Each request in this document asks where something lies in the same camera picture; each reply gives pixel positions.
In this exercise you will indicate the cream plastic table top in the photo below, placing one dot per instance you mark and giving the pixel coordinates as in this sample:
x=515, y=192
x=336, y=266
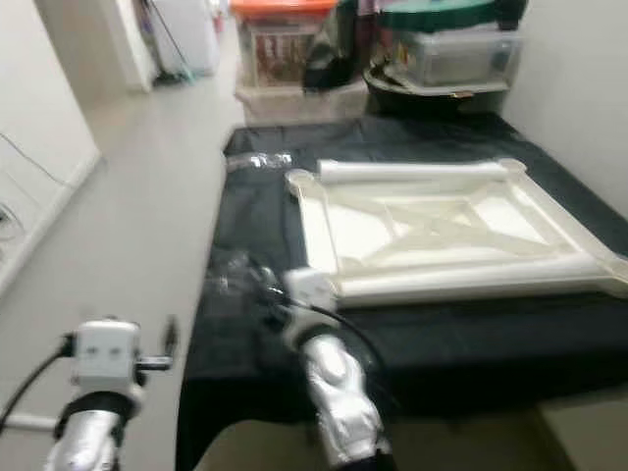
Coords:
x=363, y=235

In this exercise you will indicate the clear plastic storage container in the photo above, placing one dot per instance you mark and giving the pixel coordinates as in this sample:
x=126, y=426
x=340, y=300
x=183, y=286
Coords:
x=461, y=57

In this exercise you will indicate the beige patterned bench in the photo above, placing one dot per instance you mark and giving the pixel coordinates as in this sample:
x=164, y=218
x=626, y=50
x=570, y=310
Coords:
x=294, y=103

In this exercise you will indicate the dark floor mop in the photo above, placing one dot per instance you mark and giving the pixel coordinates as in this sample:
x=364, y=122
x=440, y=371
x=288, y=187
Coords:
x=172, y=75

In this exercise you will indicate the black round basin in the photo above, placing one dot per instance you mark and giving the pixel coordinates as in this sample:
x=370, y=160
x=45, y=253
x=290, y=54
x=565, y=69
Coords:
x=422, y=101

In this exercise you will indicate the small clear tape patch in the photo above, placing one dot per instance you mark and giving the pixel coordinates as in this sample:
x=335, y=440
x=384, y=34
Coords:
x=255, y=160

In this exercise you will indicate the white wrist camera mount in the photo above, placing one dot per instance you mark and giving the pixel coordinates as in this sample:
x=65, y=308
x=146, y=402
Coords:
x=309, y=287
x=108, y=353

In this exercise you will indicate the large clear tape patch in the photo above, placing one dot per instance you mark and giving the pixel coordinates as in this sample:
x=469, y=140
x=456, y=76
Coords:
x=235, y=280

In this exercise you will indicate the black tablecloth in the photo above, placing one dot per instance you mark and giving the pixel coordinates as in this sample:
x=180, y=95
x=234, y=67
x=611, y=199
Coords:
x=451, y=343

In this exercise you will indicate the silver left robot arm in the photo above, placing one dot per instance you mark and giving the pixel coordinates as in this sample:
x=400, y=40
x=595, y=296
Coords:
x=88, y=446

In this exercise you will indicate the black plastic bag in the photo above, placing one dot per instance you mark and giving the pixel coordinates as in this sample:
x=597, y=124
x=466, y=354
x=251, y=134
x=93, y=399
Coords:
x=329, y=59

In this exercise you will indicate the clear box with orange lid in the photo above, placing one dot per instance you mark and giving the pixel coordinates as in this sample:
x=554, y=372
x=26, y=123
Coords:
x=280, y=54

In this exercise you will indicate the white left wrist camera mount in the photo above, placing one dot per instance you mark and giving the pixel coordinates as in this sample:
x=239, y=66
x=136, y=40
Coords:
x=108, y=353

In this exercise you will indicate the white appliance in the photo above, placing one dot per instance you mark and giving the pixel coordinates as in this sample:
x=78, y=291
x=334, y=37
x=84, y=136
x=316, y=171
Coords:
x=191, y=39

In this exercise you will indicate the green pot lid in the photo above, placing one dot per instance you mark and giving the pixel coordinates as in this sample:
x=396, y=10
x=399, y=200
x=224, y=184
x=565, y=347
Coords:
x=437, y=15

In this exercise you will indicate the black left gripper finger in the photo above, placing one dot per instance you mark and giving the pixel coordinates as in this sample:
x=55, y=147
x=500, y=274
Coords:
x=171, y=337

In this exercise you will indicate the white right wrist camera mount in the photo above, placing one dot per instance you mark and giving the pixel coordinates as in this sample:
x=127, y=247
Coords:
x=309, y=287

